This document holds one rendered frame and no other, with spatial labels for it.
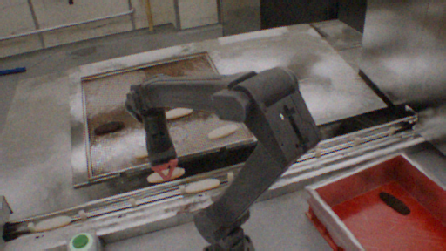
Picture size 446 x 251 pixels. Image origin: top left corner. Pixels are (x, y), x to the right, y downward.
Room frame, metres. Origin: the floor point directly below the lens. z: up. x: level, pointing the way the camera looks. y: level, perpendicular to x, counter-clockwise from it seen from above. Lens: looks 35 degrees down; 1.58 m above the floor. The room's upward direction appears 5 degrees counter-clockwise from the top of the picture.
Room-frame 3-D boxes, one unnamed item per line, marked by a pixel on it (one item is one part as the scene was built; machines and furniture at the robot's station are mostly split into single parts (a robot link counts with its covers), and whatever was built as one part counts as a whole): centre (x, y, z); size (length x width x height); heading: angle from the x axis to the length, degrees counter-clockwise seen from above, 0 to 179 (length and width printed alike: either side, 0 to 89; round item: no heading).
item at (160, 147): (0.73, 0.16, 1.04); 0.10 x 0.07 x 0.07; 15
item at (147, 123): (0.74, 0.16, 1.10); 0.07 x 0.06 x 0.07; 38
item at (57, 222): (0.65, 0.48, 0.86); 0.10 x 0.04 x 0.01; 105
